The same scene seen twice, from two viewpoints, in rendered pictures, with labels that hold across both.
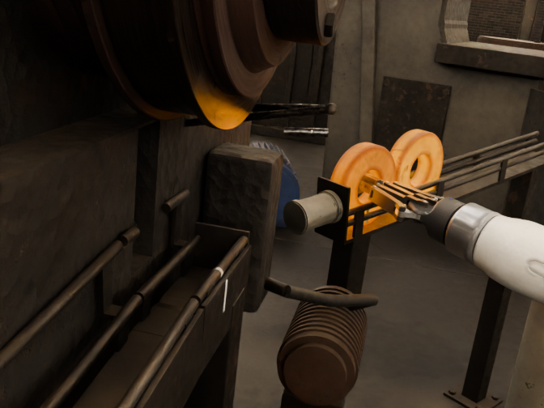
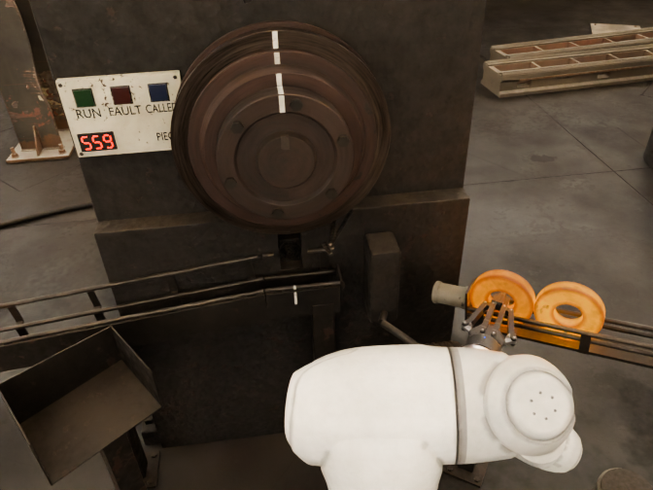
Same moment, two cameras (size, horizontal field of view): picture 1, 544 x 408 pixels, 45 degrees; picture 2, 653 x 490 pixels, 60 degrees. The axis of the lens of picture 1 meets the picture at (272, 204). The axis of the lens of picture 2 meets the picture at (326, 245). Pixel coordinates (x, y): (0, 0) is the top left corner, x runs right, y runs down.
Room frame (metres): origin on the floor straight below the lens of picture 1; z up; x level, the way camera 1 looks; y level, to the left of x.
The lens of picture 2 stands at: (0.43, -1.05, 1.64)
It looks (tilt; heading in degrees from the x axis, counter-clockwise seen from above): 35 degrees down; 73
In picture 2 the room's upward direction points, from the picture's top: 2 degrees counter-clockwise
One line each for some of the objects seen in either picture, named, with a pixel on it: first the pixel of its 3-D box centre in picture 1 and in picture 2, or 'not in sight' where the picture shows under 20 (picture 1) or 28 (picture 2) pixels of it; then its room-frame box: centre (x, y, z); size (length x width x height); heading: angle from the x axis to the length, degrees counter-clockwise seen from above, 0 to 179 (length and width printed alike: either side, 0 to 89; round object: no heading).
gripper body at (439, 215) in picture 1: (435, 214); (485, 341); (1.04, -0.27, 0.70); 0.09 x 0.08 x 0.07; 44
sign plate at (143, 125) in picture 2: not in sight; (127, 115); (0.38, 0.25, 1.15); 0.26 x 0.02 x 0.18; 169
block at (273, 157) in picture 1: (236, 227); (381, 277); (0.92, 0.05, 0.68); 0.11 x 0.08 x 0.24; 79
